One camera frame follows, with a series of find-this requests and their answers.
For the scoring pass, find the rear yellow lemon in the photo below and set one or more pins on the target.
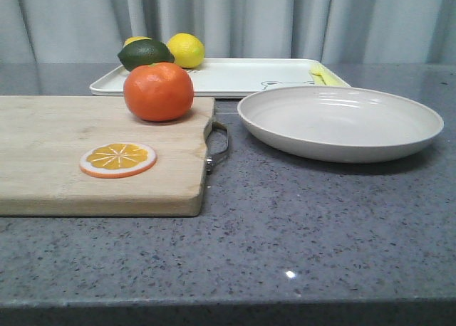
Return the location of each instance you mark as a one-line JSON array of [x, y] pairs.
[[135, 38]]

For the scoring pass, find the fake orange slice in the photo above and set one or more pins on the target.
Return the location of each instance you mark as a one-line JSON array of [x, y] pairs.
[[118, 160]]

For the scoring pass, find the beige round plate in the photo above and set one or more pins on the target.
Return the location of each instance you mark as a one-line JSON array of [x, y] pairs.
[[336, 124]]

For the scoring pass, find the yellow plastic fork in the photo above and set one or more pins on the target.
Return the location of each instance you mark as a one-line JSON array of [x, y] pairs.
[[322, 76]]

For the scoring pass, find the white rectangular tray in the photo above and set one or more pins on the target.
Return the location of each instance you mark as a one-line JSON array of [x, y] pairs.
[[232, 78]]

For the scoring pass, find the yellow lemon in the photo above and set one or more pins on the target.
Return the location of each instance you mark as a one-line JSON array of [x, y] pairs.
[[187, 49], [135, 38]]

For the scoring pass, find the orange mandarin fruit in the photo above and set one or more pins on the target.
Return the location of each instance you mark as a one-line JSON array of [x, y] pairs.
[[159, 92]]

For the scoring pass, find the green lime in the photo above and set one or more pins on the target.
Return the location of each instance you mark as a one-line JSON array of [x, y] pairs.
[[144, 52]]

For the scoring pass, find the wooden cutting board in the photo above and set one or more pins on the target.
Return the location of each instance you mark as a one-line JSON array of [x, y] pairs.
[[44, 137]]

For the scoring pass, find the grey curtain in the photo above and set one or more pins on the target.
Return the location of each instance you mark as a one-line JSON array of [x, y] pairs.
[[330, 31]]

